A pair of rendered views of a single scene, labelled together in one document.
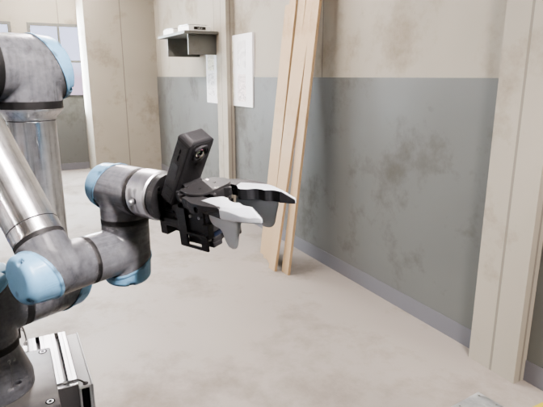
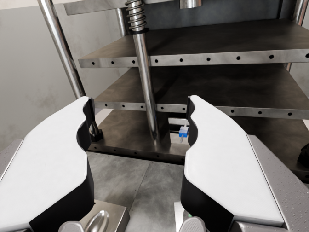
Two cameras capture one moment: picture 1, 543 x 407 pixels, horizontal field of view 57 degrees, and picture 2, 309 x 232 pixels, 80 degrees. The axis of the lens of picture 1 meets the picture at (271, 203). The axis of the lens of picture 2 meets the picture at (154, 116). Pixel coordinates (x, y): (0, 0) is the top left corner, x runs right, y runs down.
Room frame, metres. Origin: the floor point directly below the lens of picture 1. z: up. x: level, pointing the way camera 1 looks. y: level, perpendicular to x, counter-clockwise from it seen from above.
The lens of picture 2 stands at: (0.66, 0.09, 1.51)
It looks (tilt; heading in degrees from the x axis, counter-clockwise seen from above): 32 degrees down; 236
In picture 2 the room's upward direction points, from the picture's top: 9 degrees counter-clockwise
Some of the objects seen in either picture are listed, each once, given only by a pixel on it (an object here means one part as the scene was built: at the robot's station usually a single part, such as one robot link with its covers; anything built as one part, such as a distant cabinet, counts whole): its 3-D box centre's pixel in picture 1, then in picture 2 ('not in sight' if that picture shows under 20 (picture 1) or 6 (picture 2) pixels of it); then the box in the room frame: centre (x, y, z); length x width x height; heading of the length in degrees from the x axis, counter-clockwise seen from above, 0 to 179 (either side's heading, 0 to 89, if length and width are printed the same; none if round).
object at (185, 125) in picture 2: not in sight; (198, 109); (-0.16, -0.58, 0.87); 0.50 x 0.27 x 0.17; 33
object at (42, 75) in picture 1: (36, 182); not in sight; (0.94, 0.45, 1.41); 0.15 x 0.12 x 0.55; 143
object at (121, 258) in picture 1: (118, 250); not in sight; (0.77, 0.25, 1.34); 0.11 x 0.08 x 0.11; 143
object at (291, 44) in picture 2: not in sight; (192, 41); (-0.24, -0.69, 1.27); 1.10 x 0.74 x 0.05; 123
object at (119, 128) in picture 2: not in sight; (193, 117); (-0.19, -0.67, 0.76); 1.30 x 0.84 x 0.06; 123
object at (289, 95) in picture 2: not in sight; (193, 80); (-0.24, -0.69, 1.02); 1.10 x 0.74 x 0.05; 123
